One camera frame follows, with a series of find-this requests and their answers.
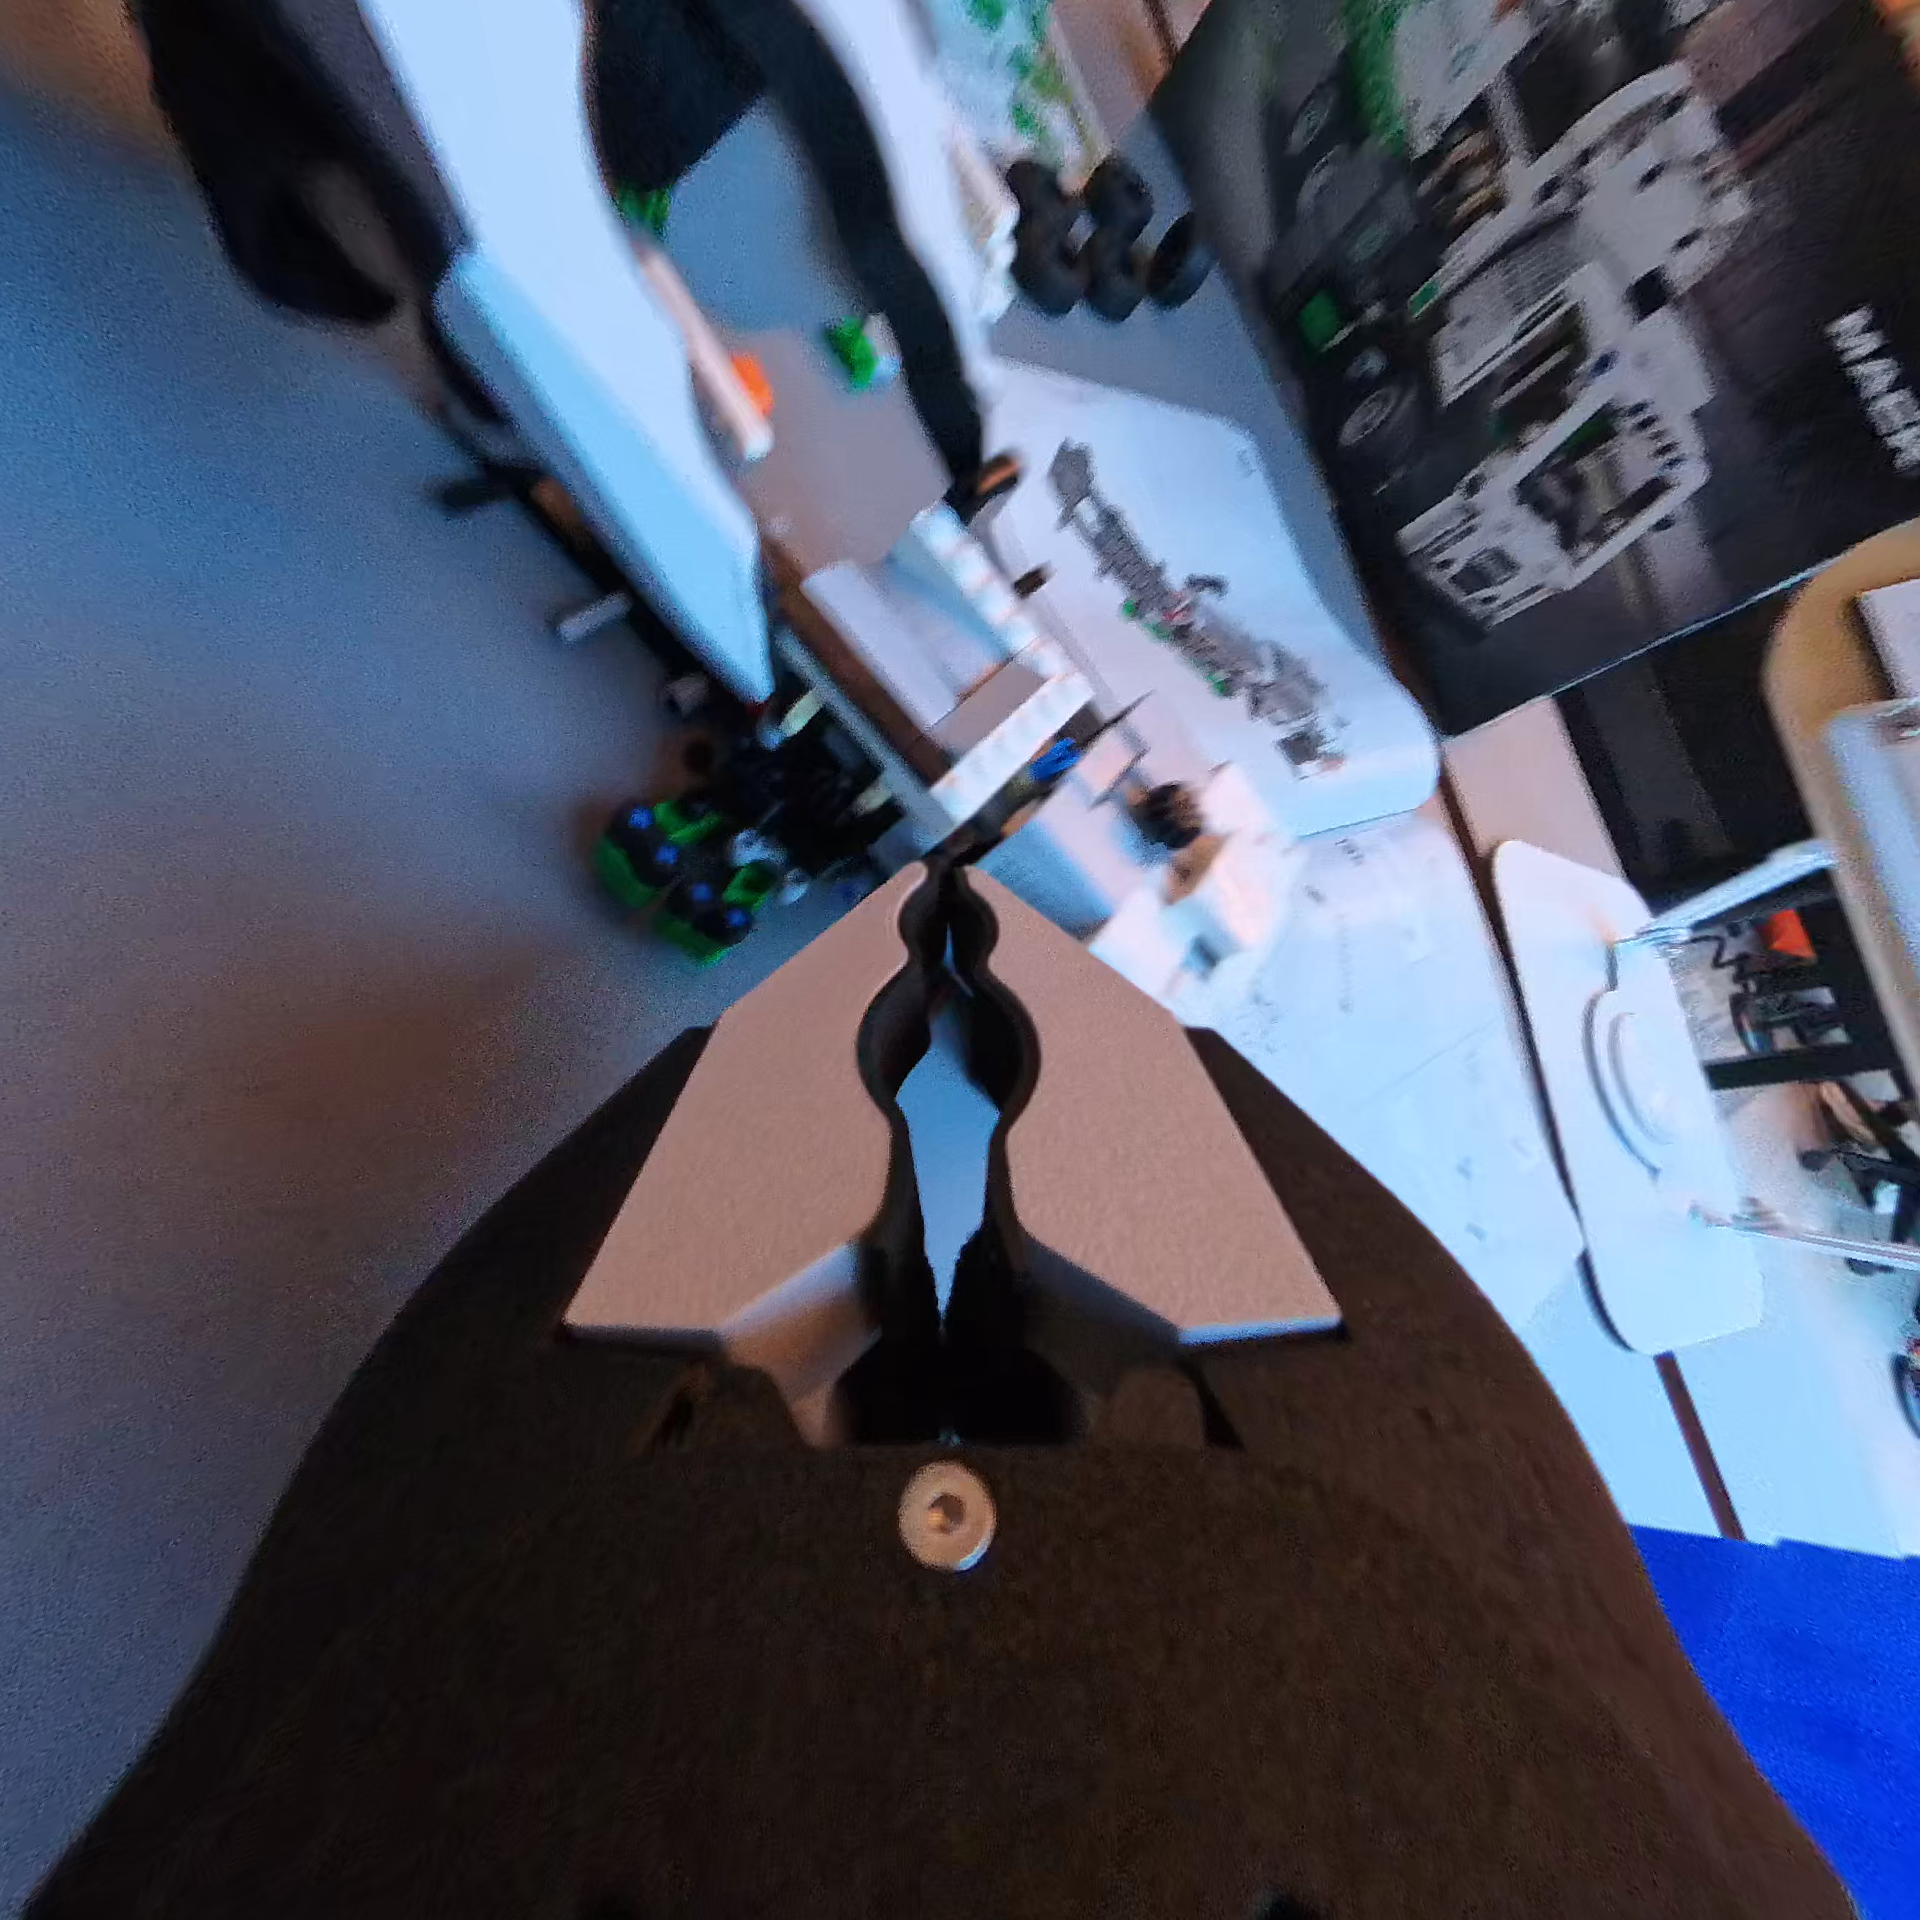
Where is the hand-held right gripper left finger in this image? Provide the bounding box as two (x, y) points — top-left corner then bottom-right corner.
(560, 862), (951, 1450)

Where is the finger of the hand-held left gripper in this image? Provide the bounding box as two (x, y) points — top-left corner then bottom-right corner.
(584, 0), (1024, 524)
(357, 0), (779, 704)

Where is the white metal document stand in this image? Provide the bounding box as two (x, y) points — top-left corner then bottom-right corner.
(1492, 697), (1920, 1355)

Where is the open lego instruction booklet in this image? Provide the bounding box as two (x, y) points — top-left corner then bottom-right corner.
(990, 360), (1584, 1321)

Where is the short white lego beam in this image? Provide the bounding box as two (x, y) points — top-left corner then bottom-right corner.
(638, 252), (774, 459)

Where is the white lego truck model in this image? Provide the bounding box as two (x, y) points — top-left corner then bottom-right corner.
(432, 457), (1278, 986)

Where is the black lego set box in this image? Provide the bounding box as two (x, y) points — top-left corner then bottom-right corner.
(1148, 0), (1920, 737)

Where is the group of white lego beams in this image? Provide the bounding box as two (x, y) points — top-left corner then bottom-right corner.
(938, 136), (1024, 324)

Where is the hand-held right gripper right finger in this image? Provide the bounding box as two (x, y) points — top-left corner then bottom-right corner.
(943, 862), (1343, 1354)

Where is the green black lego assembly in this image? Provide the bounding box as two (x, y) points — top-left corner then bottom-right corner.
(591, 796), (781, 964)

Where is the blue plastic bin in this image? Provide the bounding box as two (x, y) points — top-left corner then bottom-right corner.
(1628, 1522), (1920, 1920)

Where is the wooden document board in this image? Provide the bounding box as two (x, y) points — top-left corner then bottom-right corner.
(1762, 516), (1920, 842)

